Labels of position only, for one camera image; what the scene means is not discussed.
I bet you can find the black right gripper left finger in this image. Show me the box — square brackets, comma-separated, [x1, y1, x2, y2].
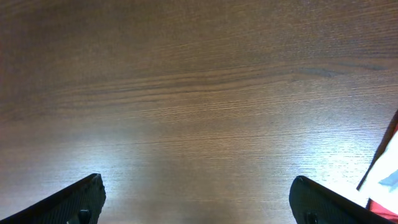
[1, 174, 106, 224]

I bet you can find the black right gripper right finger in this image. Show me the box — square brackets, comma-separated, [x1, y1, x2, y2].
[289, 175, 393, 224]

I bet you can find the red and white shirt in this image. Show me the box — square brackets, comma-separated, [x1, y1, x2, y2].
[357, 114, 397, 223]

